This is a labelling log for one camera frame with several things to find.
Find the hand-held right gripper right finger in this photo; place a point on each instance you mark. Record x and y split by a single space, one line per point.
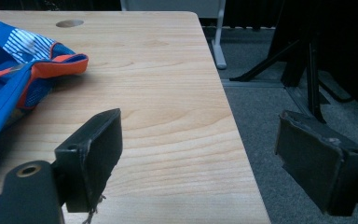
317 155

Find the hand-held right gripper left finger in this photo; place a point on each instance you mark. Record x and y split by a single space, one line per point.
90 158

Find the black metal stand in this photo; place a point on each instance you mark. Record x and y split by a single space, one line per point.
304 68

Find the blue and orange garment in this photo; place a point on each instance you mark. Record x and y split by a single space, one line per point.
18 71

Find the white table leg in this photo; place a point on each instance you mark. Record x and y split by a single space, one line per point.
219 37

